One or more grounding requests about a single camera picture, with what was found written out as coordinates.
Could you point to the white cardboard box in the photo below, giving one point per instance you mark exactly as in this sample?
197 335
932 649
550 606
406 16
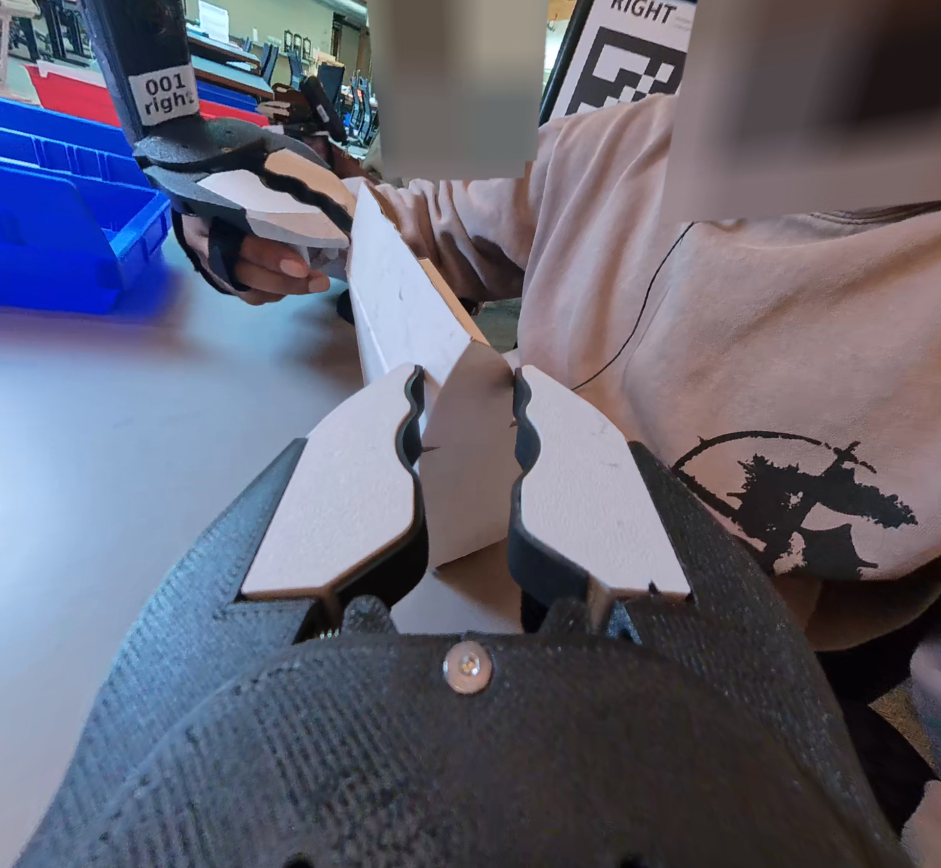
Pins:
397 309

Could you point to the person's dark pants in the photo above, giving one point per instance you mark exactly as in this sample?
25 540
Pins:
882 758

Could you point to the printed tag board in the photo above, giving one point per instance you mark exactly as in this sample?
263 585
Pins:
632 37

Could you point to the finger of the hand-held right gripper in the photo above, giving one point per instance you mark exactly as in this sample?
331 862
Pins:
309 173
257 210

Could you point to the red plastic bin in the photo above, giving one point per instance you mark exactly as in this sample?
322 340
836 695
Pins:
66 92

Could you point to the blue plastic bin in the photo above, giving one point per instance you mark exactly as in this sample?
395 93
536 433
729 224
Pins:
59 236

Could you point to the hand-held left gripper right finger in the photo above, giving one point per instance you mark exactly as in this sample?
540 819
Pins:
595 508

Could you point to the person's right forearm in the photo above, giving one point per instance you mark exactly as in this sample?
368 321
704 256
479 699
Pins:
456 236

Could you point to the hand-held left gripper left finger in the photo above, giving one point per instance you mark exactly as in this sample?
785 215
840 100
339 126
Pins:
338 500

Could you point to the person's right hand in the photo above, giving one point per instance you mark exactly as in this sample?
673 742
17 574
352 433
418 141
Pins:
264 269

